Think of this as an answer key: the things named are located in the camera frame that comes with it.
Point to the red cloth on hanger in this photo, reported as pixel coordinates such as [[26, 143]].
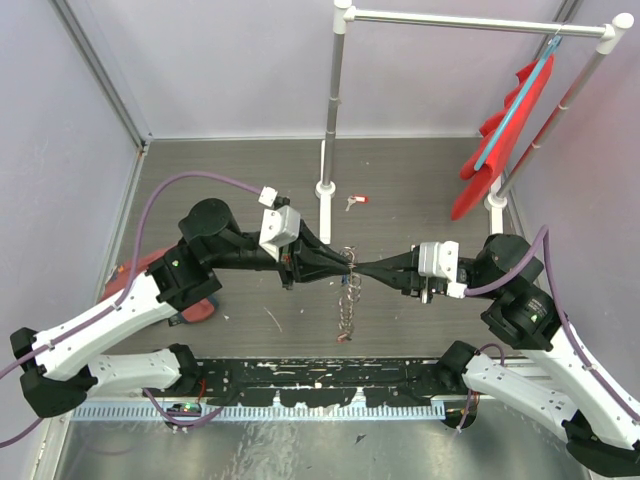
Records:
[[505, 135]]

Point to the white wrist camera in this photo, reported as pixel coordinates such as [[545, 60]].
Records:
[[280, 225], [438, 264]]

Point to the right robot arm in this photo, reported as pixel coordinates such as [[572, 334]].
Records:
[[587, 409]]

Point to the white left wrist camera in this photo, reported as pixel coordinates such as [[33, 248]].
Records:
[[280, 225]]

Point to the metal disc with keyrings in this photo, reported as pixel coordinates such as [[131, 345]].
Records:
[[350, 294]]

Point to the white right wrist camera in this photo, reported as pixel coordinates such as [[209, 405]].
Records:
[[438, 264]]

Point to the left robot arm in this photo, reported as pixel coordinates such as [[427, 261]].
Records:
[[60, 365]]

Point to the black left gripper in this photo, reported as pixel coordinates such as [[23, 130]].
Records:
[[312, 259]]

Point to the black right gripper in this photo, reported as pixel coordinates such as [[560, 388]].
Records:
[[407, 262]]

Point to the white clothes rack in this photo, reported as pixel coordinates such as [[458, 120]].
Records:
[[608, 35]]

